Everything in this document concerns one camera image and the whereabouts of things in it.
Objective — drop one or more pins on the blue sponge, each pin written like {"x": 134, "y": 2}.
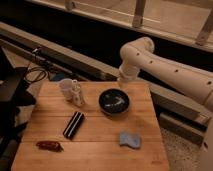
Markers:
{"x": 131, "y": 140}

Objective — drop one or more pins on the black round bowl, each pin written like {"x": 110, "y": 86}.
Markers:
{"x": 113, "y": 102}

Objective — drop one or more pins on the dark chair at left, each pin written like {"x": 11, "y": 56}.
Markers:
{"x": 13, "y": 93}

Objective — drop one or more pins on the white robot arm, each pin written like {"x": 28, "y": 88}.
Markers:
{"x": 195, "y": 83}

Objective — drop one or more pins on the black white striped box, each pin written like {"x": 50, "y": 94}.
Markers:
{"x": 73, "y": 125}

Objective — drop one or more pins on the red brown wrapped object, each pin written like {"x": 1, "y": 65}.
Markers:
{"x": 49, "y": 145}

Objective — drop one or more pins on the blue object behind table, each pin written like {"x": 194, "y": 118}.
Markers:
{"x": 58, "y": 77}

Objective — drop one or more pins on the white plastic cup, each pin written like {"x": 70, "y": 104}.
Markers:
{"x": 65, "y": 87}

